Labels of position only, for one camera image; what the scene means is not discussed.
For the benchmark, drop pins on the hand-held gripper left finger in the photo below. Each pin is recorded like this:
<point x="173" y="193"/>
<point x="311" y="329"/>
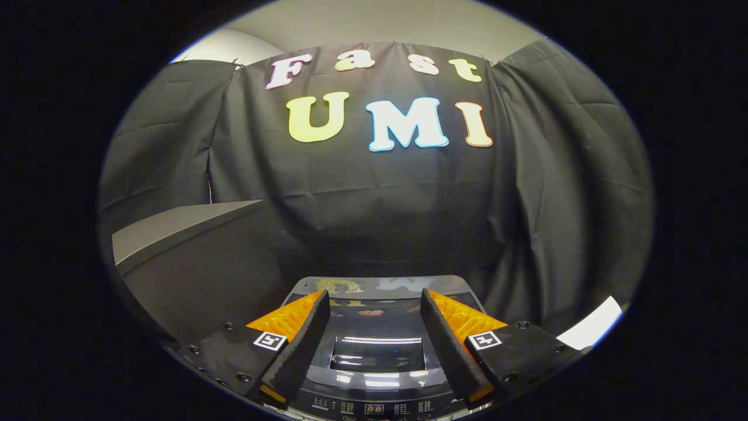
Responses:
<point x="301" y="345"/>

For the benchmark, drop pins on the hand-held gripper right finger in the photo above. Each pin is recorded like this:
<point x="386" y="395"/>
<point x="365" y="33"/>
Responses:
<point x="450" y="351"/>

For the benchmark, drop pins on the grey washing machine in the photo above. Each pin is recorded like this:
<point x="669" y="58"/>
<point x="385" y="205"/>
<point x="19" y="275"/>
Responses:
<point x="374" y="408"/>

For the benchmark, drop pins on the white flat sheet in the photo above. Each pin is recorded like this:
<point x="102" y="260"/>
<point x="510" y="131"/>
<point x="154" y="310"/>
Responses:
<point x="593" y="324"/>

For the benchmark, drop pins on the black backdrop cloth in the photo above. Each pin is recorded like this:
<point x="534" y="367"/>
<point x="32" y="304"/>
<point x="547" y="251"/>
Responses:
<point x="555" y="175"/>

